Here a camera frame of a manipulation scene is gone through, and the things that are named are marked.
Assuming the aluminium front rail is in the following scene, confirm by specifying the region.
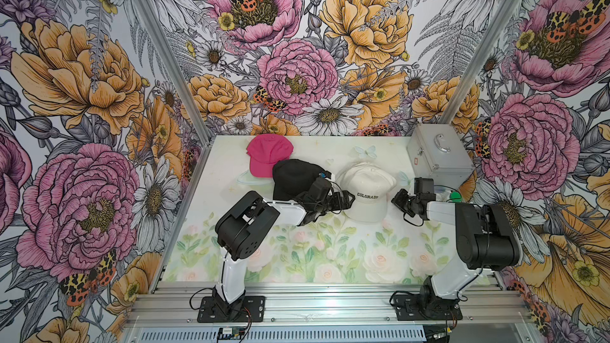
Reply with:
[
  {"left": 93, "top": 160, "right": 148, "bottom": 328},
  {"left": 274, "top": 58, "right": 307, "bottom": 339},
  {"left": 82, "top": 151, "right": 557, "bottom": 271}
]
[{"left": 126, "top": 282, "right": 532, "bottom": 327}]

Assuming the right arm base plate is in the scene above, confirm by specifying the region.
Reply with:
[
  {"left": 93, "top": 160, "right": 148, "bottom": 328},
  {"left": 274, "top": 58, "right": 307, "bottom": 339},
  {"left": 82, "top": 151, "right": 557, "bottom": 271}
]
[{"left": 389, "top": 292, "right": 463, "bottom": 322}]

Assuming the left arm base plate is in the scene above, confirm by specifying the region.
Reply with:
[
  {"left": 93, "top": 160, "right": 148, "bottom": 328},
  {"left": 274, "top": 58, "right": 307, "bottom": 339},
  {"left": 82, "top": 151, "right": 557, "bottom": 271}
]
[{"left": 197, "top": 295, "right": 266, "bottom": 323}]

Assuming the perforated metal tray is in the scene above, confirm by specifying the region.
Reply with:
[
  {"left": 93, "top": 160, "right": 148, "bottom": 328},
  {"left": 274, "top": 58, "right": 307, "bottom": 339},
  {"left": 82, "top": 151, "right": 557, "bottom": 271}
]
[{"left": 131, "top": 324, "right": 427, "bottom": 342}]

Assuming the white Colorado cap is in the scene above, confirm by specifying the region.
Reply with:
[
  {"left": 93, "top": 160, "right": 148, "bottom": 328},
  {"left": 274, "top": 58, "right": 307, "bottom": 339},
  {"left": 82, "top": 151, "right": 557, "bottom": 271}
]
[{"left": 338, "top": 162, "right": 397, "bottom": 223}]

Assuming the pink cap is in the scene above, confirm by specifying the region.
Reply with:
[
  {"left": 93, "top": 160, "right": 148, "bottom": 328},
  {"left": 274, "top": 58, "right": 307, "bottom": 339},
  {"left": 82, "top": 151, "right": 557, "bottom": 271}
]
[{"left": 246, "top": 133, "right": 294, "bottom": 178}]

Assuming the small circuit board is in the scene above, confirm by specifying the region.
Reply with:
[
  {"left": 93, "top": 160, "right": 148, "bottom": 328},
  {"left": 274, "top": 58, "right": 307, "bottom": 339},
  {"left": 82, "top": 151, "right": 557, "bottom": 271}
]
[{"left": 216, "top": 326, "right": 249, "bottom": 342}]

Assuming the silver metal case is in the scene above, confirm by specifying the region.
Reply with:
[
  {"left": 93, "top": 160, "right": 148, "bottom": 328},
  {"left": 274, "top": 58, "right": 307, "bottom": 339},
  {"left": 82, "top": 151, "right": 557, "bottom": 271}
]
[{"left": 407, "top": 124, "right": 474, "bottom": 190}]

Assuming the black cap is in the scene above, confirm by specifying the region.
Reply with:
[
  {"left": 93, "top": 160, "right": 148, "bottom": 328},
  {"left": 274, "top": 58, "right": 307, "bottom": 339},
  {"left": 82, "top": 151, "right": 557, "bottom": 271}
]
[{"left": 273, "top": 159, "right": 332, "bottom": 201}]

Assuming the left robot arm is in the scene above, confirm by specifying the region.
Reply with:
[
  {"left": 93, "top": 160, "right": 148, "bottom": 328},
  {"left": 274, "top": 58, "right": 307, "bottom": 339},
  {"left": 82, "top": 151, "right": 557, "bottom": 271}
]
[{"left": 211, "top": 176, "right": 355, "bottom": 321}]

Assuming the white bottle green lid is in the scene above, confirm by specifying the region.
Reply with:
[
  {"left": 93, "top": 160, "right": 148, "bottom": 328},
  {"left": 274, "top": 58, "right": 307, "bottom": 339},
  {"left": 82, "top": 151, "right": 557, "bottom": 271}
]
[{"left": 448, "top": 192, "right": 463, "bottom": 203}]

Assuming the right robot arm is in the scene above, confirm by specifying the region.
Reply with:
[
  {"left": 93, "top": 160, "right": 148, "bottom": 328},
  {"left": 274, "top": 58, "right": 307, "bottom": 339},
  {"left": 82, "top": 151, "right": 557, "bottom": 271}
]
[{"left": 389, "top": 177, "right": 523, "bottom": 321}]

